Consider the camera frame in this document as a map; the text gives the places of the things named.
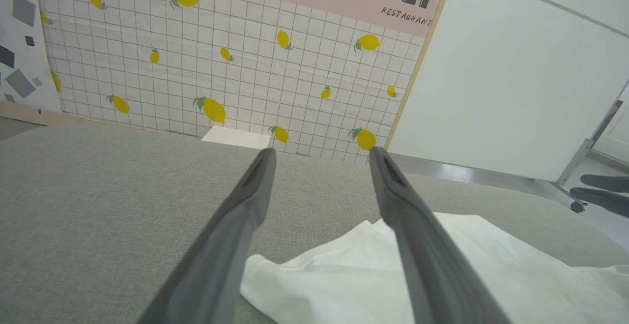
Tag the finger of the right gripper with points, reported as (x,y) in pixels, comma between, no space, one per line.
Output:
(607,202)
(609,182)

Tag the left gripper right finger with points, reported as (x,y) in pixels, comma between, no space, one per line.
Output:
(432,275)

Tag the lemon pattern partition panel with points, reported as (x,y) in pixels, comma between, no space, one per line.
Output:
(245,68)

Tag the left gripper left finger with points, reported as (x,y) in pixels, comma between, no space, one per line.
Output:
(221,265)

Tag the white partition board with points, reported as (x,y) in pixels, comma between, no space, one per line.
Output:
(516,78)

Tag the white t-shirt garment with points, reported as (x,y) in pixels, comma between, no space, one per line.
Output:
(334,284)

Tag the white box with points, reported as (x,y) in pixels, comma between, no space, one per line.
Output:
(236,137)

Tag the grey metal board frame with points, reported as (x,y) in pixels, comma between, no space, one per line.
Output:
(491,176)

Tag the grey shapes wall panel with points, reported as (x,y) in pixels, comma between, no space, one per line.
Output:
(24,78)

